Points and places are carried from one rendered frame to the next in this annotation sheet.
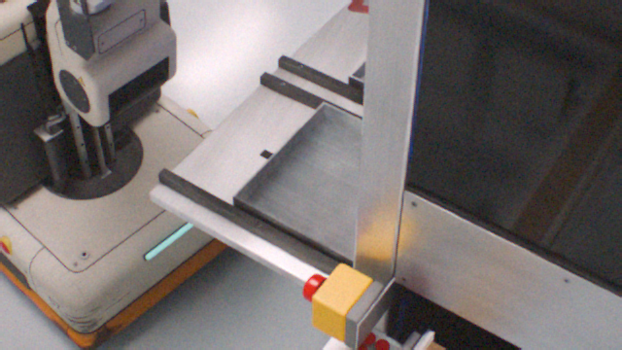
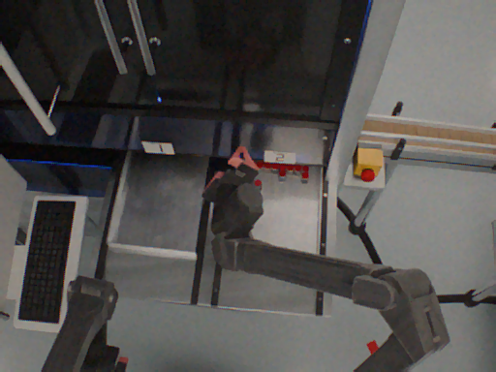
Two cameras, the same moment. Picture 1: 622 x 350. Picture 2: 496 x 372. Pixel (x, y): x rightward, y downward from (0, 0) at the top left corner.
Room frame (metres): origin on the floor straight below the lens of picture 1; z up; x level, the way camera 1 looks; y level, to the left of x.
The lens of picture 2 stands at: (1.33, 0.34, 2.17)
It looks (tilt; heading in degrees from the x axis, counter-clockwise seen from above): 65 degrees down; 244
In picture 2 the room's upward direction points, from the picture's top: 2 degrees counter-clockwise
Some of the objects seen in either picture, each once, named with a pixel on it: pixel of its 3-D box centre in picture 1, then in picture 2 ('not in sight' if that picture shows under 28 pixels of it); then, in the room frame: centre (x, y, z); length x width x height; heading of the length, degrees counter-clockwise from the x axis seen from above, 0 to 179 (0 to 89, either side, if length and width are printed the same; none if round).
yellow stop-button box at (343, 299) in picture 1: (346, 305); (367, 160); (0.75, -0.06, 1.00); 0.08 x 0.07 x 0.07; 56
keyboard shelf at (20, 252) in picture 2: not in sight; (39, 261); (1.75, -0.33, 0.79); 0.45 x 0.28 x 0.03; 60
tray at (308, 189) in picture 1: (366, 197); (275, 204); (1.02, -0.10, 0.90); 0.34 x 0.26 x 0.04; 56
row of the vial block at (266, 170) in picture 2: not in sight; (278, 170); (0.96, -0.19, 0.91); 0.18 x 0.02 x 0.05; 146
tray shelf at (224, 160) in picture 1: (383, 129); (215, 225); (1.20, -0.14, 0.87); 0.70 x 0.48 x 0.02; 146
